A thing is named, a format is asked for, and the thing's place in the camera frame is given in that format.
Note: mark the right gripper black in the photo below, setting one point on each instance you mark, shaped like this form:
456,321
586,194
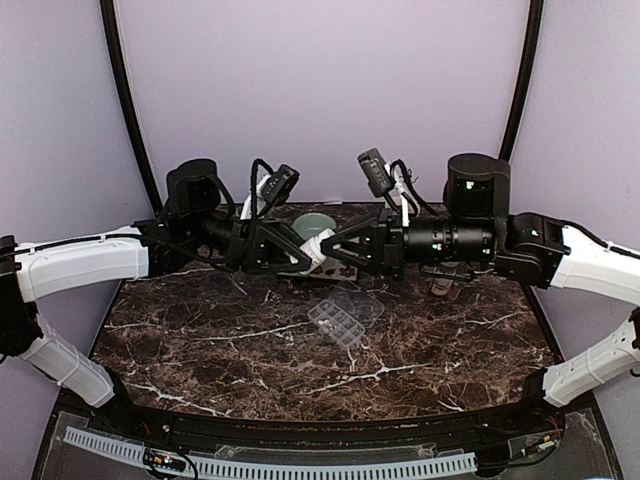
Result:
385,247

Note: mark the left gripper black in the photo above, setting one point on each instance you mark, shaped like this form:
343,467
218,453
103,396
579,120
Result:
264,245

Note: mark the small white pill bottle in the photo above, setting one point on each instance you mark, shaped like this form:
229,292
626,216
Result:
312,248

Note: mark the clear plastic pill organizer box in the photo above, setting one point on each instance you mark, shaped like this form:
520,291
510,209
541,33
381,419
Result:
350,309

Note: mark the orange pill bottle grey cap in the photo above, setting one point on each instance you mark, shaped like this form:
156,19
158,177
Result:
440,287

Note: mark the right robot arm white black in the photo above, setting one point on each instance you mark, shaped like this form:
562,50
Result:
529,248

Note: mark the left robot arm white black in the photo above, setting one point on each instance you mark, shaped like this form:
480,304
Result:
198,223

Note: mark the green ceramic bowl on plate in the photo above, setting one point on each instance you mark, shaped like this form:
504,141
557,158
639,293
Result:
311,224

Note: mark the square floral ceramic plate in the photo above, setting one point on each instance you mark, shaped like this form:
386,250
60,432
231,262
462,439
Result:
332,273

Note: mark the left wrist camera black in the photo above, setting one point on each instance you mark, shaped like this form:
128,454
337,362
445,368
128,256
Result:
279,186

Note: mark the white slotted cable duct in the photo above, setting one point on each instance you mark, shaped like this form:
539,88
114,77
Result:
235,462

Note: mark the black front table rail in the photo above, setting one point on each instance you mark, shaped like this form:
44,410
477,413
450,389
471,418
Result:
483,429

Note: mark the right black frame post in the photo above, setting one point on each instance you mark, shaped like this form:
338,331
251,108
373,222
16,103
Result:
523,80

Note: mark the black frame post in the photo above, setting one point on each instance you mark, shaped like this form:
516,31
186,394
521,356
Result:
523,80
126,101

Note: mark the left black frame post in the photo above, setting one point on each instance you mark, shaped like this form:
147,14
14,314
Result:
126,101

